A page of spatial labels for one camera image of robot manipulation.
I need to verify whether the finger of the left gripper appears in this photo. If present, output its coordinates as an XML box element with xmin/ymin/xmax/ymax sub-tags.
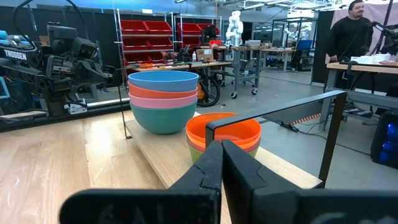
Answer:
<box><xmin>104</xmin><ymin>65</ymin><xmax>124</xmax><ymax>88</ymax></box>
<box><xmin>77</xmin><ymin>60</ymin><xmax>108</xmax><ymax>84</ymax></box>

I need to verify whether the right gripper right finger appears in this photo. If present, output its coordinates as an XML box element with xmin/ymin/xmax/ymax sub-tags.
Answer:
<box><xmin>221</xmin><ymin>139</ymin><xmax>398</xmax><ymax>224</ymax></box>

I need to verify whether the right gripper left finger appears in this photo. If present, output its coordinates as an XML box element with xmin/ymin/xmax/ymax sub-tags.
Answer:
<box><xmin>58</xmin><ymin>139</ymin><xmax>224</xmax><ymax>224</ymax></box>

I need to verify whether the small green translucent bowl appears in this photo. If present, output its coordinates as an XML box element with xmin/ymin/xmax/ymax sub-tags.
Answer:
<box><xmin>187</xmin><ymin>144</ymin><xmax>259</xmax><ymax>164</ymax></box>

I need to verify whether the large blue bowl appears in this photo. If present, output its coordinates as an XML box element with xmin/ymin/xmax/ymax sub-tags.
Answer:
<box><xmin>127</xmin><ymin>70</ymin><xmax>200</xmax><ymax>93</ymax></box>

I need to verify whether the large coral red bowl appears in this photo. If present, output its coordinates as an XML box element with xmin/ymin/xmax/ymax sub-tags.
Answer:
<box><xmin>127</xmin><ymin>81</ymin><xmax>198</xmax><ymax>100</ymax></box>

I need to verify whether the large pink bowl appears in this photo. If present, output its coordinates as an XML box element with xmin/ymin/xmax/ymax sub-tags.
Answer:
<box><xmin>128</xmin><ymin>91</ymin><xmax>198</xmax><ymax>110</ymax></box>

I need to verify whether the small orange translucent bowl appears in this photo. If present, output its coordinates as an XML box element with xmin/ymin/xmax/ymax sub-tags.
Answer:
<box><xmin>185</xmin><ymin>111</ymin><xmax>262</xmax><ymax>150</ymax></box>

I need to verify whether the large teal bowl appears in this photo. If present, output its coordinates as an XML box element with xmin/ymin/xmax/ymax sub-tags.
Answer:
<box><xmin>129</xmin><ymin>101</ymin><xmax>198</xmax><ymax>135</ymax></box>

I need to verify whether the red storage bin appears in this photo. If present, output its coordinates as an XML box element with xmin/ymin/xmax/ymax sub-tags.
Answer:
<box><xmin>145</xmin><ymin>21</ymin><xmax>174</xmax><ymax>35</ymax></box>
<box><xmin>123</xmin><ymin>37</ymin><xmax>149</xmax><ymax>51</ymax></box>
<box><xmin>177</xmin><ymin>22</ymin><xmax>202</xmax><ymax>35</ymax></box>
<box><xmin>197</xmin><ymin>23</ymin><xmax>220</xmax><ymax>35</ymax></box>
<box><xmin>120</xmin><ymin>20</ymin><xmax>149</xmax><ymax>35</ymax></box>
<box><xmin>147</xmin><ymin>37</ymin><xmax>174</xmax><ymax>51</ymax></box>

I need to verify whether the metal rack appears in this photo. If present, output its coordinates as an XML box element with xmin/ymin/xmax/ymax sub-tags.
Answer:
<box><xmin>173</xmin><ymin>13</ymin><xmax>223</xmax><ymax>63</ymax></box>
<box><xmin>113</xmin><ymin>8</ymin><xmax>175</xmax><ymax>73</ymax></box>

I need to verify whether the long wooden workbench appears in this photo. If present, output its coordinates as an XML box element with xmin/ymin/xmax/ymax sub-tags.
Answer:
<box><xmin>132</xmin><ymin>60</ymin><xmax>233</xmax><ymax>73</ymax></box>

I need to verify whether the dark panel with orange stripes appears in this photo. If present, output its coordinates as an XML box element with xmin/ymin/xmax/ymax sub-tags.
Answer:
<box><xmin>262</xmin><ymin>101</ymin><xmax>323</xmax><ymax>126</ymax></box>

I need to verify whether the cardboard box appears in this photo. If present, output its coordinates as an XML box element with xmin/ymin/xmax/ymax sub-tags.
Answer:
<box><xmin>196</xmin><ymin>48</ymin><xmax>215</xmax><ymax>62</ymax></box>

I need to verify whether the black wheel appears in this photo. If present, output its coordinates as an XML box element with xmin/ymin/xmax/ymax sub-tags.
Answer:
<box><xmin>197</xmin><ymin>75</ymin><xmax>221</xmax><ymax>108</ymax></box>

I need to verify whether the grey wheeled table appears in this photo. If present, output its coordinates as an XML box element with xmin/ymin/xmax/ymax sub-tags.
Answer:
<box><xmin>198</xmin><ymin>45</ymin><xmax>271</xmax><ymax>100</ymax></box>

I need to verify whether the blue bin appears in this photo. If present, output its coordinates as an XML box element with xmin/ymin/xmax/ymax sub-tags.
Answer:
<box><xmin>297</xmin><ymin>39</ymin><xmax>314</xmax><ymax>51</ymax></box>

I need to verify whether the wooden desk with grey legs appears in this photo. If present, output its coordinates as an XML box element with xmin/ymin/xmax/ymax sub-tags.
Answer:
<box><xmin>317</xmin><ymin>61</ymin><xmax>398</xmax><ymax>131</ymax></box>

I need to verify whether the person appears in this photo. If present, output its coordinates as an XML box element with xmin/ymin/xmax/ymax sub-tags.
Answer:
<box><xmin>325</xmin><ymin>0</ymin><xmax>374</xmax><ymax>64</ymax></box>

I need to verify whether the pink chevron backdrop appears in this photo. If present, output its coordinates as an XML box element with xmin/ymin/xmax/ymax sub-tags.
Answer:
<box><xmin>331</xmin><ymin>1</ymin><xmax>398</xmax><ymax>63</ymax></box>

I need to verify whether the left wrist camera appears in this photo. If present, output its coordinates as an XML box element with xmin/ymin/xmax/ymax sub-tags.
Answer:
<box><xmin>72</xmin><ymin>37</ymin><xmax>98</xmax><ymax>60</ymax></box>

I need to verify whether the black metal rig frame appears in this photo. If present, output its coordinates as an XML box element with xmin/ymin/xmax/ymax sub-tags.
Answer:
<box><xmin>0</xmin><ymin>99</ymin><xmax>131</xmax><ymax>133</ymax></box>

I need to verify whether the wooden shelf with black frame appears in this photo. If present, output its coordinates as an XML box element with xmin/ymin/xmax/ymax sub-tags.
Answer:
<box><xmin>117</xmin><ymin>67</ymin><xmax>348</xmax><ymax>190</ymax></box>

